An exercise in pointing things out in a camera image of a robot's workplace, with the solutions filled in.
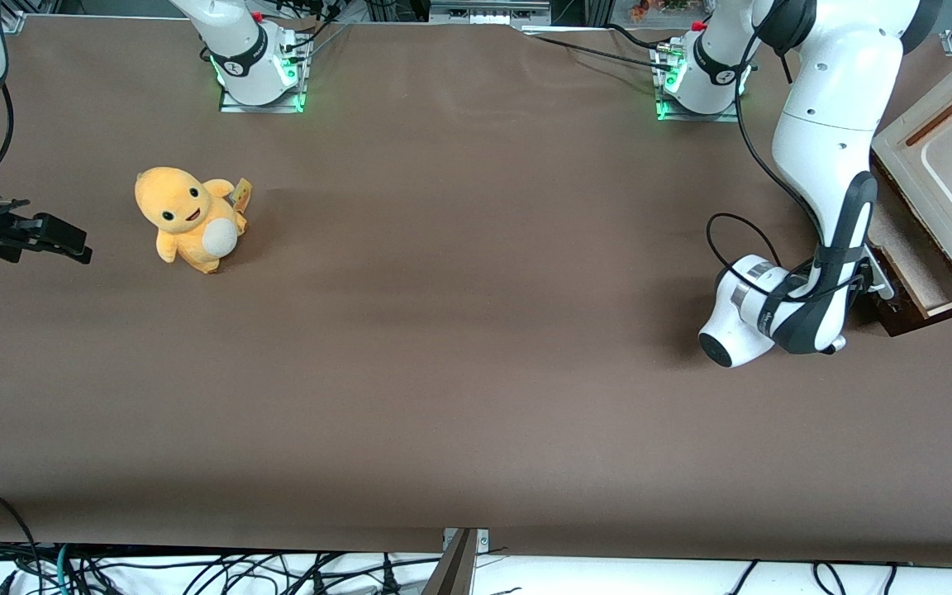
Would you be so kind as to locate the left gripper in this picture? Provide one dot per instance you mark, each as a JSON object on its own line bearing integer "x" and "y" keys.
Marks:
{"x": 866, "y": 275}

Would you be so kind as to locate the dark wooden drawer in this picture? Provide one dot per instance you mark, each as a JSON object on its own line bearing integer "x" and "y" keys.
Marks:
{"x": 906, "y": 248}

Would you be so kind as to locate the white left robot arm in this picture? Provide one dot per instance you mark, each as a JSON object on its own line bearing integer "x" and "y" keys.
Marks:
{"x": 831, "y": 124}

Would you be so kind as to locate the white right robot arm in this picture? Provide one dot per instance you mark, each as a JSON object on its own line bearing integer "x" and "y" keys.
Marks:
{"x": 240, "y": 49}

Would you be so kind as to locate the yellow plush toy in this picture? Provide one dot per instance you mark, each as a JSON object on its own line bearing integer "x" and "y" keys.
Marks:
{"x": 187, "y": 219}

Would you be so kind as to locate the brown wooden strip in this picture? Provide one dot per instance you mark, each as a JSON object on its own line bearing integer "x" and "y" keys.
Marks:
{"x": 935, "y": 124}

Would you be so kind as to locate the brown table cover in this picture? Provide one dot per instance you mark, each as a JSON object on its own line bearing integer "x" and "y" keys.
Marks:
{"x": 476, "y": 330}

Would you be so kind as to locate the grey power strip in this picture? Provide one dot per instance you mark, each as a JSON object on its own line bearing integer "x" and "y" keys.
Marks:
{"x": 488, "y": 11}

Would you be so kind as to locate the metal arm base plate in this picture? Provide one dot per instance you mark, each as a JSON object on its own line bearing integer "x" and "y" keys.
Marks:
{"x": 261, "y": 103}
{"x": 683, "y": 114}

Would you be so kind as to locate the metal table edge bracket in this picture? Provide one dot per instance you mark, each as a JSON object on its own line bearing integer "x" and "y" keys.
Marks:
{"x": 480, "y": 539}

